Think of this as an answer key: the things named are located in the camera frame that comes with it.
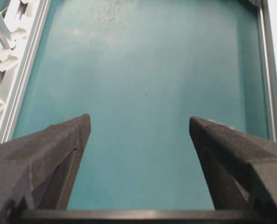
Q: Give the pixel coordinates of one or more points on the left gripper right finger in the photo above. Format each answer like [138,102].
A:
[240,169]

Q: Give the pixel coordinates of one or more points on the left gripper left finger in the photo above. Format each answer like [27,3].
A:
[38,171]

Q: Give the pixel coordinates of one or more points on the clear plastic clip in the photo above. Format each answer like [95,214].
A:
[8,43]

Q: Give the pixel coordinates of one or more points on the square aluminium extrusion frame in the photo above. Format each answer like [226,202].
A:
[26,18]

